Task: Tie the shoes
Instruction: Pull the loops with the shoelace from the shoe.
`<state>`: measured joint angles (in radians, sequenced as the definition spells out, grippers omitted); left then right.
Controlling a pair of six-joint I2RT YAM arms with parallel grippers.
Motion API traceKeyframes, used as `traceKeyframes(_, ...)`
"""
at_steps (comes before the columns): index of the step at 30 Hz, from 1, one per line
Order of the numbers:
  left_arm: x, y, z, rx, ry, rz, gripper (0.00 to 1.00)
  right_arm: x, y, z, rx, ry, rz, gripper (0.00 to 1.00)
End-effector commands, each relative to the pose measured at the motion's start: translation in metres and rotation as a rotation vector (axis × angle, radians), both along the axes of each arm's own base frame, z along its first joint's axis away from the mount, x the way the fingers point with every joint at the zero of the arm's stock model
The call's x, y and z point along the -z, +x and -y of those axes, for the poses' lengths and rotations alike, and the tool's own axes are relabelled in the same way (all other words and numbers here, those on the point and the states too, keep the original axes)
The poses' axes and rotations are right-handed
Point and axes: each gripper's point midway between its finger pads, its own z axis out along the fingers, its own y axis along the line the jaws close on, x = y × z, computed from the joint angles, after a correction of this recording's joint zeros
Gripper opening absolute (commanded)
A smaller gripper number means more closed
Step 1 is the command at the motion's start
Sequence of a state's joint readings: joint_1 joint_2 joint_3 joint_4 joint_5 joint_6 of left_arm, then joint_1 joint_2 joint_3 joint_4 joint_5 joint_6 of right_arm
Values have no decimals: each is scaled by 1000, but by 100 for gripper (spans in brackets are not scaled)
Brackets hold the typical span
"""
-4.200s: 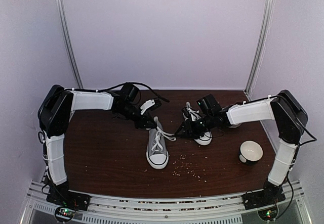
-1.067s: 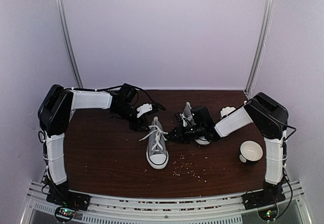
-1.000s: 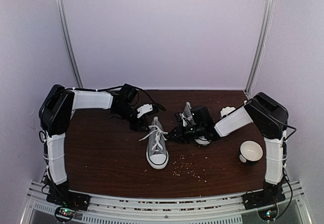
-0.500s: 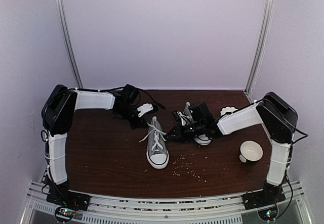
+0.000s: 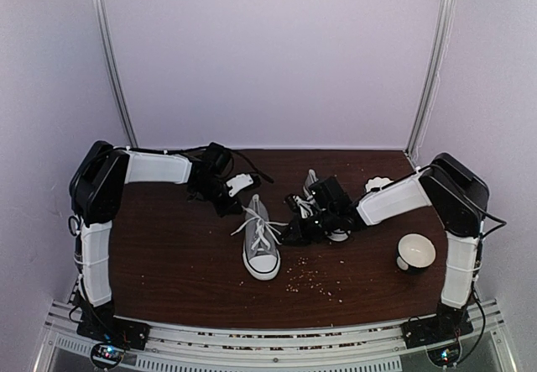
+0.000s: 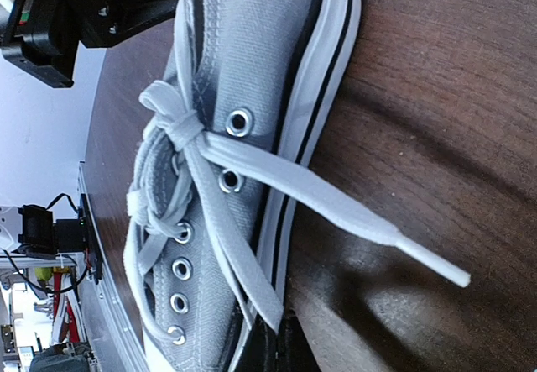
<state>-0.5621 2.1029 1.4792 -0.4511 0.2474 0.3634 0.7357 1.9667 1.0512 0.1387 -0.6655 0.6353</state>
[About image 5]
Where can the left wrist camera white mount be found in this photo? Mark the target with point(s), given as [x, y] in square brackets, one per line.
[240, 182]

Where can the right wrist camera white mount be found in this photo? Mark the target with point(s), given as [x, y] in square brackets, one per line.
[305, 207]

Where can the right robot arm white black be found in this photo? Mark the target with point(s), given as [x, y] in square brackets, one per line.
[458, 196]

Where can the black and white bowl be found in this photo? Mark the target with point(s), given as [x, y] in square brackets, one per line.
[415, 254]

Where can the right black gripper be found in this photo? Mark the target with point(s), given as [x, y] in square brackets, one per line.
[299, 238]

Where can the right aluminium frame post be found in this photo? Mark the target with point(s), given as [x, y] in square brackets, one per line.
[432, 79]

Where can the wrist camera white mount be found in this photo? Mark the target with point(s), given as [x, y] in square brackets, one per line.
[305, 207]
[240, 182]

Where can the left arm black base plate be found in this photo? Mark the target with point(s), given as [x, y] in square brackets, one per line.
[119, 332]

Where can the front aluminium rail frame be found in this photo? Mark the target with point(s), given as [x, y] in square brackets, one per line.
[367, 347]

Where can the white fluted ceramic bowl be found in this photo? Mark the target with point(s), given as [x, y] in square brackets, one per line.
[377, 183]

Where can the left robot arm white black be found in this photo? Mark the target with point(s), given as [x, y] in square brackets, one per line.
[96, 193]

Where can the aluminium frame post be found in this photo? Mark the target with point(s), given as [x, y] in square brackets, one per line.
[432, 79]
[113, 73]

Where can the left aluminium frame post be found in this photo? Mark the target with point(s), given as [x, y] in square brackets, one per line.
[113, 73]

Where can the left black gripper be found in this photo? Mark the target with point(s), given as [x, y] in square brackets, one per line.
[229, 206]

